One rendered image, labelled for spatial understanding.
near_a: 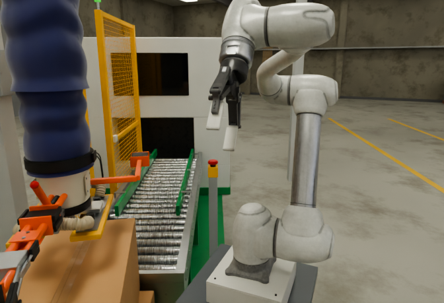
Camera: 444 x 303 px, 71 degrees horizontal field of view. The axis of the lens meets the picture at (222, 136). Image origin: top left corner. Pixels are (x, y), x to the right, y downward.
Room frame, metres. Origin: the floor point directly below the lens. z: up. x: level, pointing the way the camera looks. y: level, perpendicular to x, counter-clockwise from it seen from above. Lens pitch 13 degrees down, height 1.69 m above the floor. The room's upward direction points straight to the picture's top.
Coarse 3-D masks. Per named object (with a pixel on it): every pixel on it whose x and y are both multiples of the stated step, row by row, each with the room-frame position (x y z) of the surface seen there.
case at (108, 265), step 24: (48, 240) 1.20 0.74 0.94; (96, 240) 1.20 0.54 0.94; (120, 240) 1.20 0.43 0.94; (48, 264) 1.04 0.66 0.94; (72, 264) 1.04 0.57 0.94; (96, 264) 1.04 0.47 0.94; (120, 264) 1.04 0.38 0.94; (24, 288) 0.91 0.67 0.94; (48, 288) 0.91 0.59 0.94; (72, 288) 0.91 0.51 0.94; (96, 288) 0.91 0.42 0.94; (120, 288) 0.91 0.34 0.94
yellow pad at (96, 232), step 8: (96, 200) 1.16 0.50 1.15; (104, 200) 1.20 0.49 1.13; (104, 208) 1.13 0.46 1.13; (80, 216) 1.07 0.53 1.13; (96, 216) 1.06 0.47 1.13; (104, 216) 1.07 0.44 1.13; (96, 224) 1.00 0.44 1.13; (104, 224) 1.02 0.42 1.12; (72, 232) 0.96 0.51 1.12; (80, 232) 0.95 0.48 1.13; (88, 232) 0.95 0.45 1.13; (96, 232) 0.95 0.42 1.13; (72, 240) 0.93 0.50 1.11; (80, 240) 0.93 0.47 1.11
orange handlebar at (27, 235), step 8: (136, 168) 1.26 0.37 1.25; (120, 176) 1.17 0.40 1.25; (128, 176) 1.17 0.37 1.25; (136, 176) 1.17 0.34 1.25; (64, 200) 0.97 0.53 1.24; (40, 224) 0.79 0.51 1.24; (24, 232) 0.74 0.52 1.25; (32, 232) 0.74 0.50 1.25; (40, 232) 0.75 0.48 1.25; (16, 240) 0.71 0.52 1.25; (24, 240) 0.71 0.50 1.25; (32, 240) 0.71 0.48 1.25; (40, 240) 0.75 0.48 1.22; (8, 248) 0.68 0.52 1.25; (16, 248) 0.69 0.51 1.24; (24, 248) 0.68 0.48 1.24; (8, 272) 0.59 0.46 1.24; (8, 280) 0.57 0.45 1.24; (8, 288) 0.55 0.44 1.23
